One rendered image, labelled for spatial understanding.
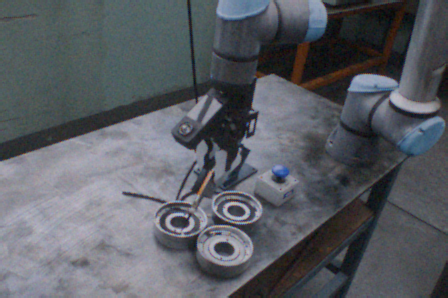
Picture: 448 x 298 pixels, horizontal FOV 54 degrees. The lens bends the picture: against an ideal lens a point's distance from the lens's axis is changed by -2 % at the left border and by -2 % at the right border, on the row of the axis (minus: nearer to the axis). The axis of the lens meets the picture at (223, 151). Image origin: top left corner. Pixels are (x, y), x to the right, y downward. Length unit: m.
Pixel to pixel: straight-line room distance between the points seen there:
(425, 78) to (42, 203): 0.86
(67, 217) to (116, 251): 0.14
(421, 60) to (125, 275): 0.74
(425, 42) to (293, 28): 0.38
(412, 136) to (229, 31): 0.56
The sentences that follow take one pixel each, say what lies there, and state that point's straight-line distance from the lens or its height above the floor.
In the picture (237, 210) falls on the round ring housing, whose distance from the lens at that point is 0.97.
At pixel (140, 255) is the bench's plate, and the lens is 0.87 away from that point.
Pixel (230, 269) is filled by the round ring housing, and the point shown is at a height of 0.83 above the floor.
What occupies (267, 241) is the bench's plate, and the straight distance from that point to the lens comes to 0.94.
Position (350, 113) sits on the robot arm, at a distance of 1.22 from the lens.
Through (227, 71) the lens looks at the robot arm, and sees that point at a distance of 0.72.
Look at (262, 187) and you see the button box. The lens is 1.03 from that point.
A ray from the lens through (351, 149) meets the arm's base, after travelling 1.24.
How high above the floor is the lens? 1.43
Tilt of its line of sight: 32 degrees down
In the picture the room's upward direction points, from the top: 9 degrees clockwise
